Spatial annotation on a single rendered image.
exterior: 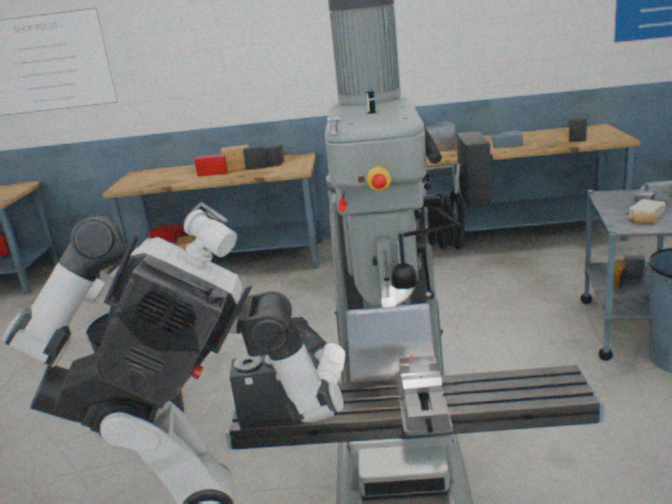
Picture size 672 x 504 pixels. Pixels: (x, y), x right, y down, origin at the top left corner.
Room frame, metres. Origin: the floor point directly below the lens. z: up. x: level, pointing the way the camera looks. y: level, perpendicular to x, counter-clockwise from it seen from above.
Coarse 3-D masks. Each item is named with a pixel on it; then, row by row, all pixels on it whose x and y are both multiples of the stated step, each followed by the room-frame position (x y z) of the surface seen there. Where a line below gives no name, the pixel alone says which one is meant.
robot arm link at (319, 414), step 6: (324, 372) 1.54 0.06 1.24; (324, 378) 1.51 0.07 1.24; (330, 378) 1.51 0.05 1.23; (324, 408) 1.35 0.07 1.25; (306, 414) 1.35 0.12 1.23; (312, 414) 1.35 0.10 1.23; (318, 414) 1.35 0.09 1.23; (324, 414) 1.36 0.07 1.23; (330, 414) 1.36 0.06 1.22; (300, 420) 1.36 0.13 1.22; (306, 420) 1.36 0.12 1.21; (312, 420) 1.37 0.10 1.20; (318, 420) 1.38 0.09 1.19
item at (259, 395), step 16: (240, 368) 1.79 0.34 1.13; (256, 368) 1.79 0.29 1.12; (272, 368) 1.79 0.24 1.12; (240, 384) 1.76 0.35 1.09; (256, 384) 1.77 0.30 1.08; (272, 384) 1.77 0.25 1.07; (240, 400) 1.76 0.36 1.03; (256, 400) 1.77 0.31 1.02; (272, 400) 1.77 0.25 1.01; (240, 416) 1.76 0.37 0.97; (256, 416) 1.77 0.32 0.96; (272, 416) 1.77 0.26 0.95; (288, 416) 1.77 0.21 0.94
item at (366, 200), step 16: (336, 192) 1.71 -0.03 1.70; (352, 192) 1.70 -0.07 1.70; (368, 192) 1.70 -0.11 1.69; (384, 192) 1.69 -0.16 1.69; (400, 192) 1.69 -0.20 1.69; (416, 192) 1.69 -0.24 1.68; (352, 208) 1.70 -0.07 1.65; (368, 208) 1.70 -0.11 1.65; (384, 208) 1.69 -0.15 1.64; (400, 208) 1.69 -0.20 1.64
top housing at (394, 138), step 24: (360, 120) 1.72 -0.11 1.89; (384, 120) 1.68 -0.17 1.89; (408, 120) 1.64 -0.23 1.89; (336, 144) 1.62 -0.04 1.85; (360, 144) 1.60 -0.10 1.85; (384, 144) 1.60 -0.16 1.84; (408, 144) 1.59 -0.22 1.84; (336, 168) 1.62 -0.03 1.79; (360, 168) 1.60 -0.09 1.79; (408, 168) 1.59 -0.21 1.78
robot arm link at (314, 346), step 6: (318, 336) 1.71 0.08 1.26; (306, 342) 1.68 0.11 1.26; (312, 342) 1.68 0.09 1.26; (318, 342) 1.68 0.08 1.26; (324, 342) 1.69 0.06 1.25; (306, 348) 1.66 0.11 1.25; (312, 348) 1.66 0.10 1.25; (318, 348) 1.66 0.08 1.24; (312, 354) 1.64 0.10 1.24; (318, 354) 1.64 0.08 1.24; (312, 360) 1.61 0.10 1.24; (318, 360) 1.63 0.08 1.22
